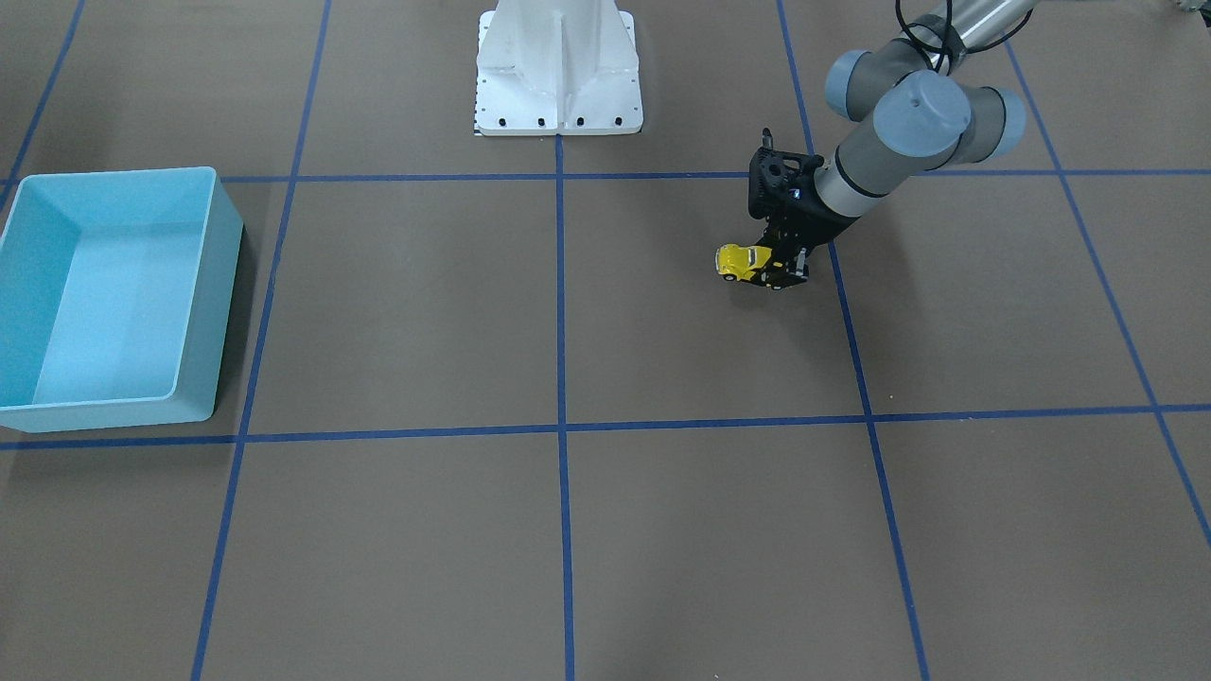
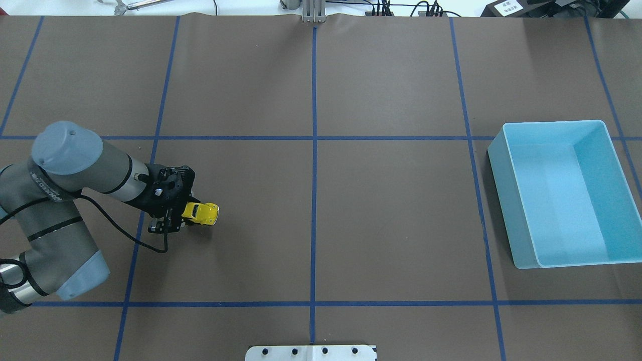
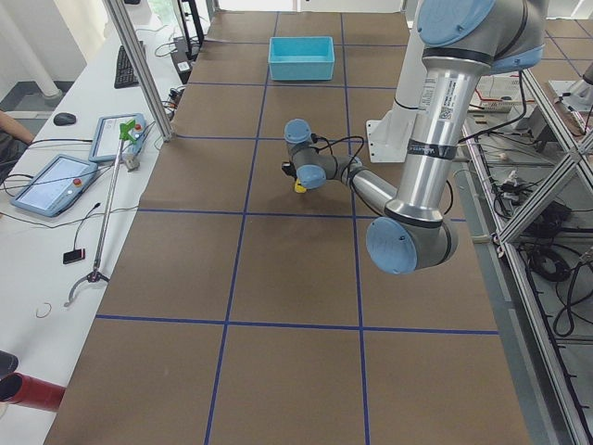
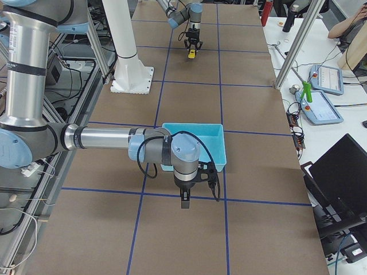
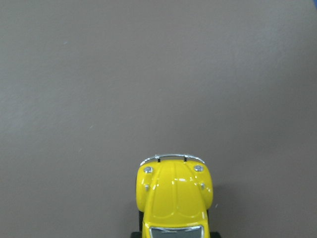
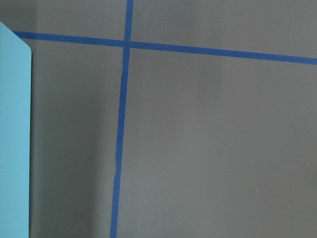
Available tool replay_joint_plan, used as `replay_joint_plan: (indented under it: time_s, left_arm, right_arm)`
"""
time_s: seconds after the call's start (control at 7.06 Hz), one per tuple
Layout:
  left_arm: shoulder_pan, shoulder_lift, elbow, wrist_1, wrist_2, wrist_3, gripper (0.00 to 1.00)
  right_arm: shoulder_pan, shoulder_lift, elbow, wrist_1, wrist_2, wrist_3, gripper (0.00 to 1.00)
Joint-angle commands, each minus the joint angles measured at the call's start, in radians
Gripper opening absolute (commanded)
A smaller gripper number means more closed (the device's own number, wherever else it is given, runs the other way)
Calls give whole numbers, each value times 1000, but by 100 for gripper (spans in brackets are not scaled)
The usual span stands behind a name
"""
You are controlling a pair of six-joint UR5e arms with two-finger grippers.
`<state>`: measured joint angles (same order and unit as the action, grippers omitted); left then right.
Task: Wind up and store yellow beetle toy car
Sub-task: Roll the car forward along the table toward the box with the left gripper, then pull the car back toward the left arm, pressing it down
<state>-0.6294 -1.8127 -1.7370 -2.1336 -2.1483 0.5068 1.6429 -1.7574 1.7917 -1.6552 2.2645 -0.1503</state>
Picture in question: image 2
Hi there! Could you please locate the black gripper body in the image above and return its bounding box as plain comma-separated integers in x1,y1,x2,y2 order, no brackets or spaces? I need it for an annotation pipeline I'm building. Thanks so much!
133,164,196,219

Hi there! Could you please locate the yellow beetle toy car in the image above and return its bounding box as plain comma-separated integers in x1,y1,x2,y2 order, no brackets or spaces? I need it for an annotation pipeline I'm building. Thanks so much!
181,202,220,226

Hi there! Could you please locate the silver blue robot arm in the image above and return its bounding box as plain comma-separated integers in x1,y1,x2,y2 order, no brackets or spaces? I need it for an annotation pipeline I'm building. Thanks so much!
1,121,196,315

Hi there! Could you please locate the black box with label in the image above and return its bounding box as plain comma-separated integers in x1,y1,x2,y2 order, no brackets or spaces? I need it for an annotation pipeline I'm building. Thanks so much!
480,1,539,18

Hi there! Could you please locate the light blue plastic bin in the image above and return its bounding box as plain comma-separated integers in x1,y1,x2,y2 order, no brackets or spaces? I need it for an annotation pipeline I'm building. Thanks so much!
488,120,641,269

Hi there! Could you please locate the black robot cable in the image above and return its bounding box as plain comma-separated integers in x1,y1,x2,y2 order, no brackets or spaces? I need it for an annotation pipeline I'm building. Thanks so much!
0,193,169,289

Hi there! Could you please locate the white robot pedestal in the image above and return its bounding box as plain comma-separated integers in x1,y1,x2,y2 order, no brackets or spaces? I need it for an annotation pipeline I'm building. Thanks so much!
245,344,378,360

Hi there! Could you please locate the aluminium frame post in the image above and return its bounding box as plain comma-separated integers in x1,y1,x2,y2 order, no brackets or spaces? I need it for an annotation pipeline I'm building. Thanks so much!
300,0,327,23

